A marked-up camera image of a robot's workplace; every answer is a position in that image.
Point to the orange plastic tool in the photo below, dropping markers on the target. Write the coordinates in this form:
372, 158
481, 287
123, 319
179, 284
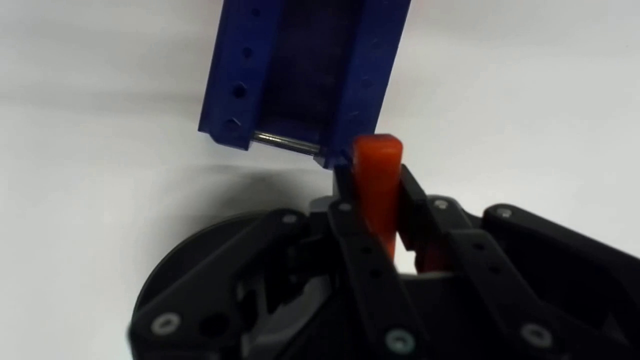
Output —
377, 185

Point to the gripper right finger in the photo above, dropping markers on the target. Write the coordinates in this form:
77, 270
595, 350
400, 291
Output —
550, 270

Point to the blue perforated metal channel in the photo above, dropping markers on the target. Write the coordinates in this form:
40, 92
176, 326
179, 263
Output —
240, 65

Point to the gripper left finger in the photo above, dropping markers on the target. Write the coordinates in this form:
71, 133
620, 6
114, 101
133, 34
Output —
220, 280

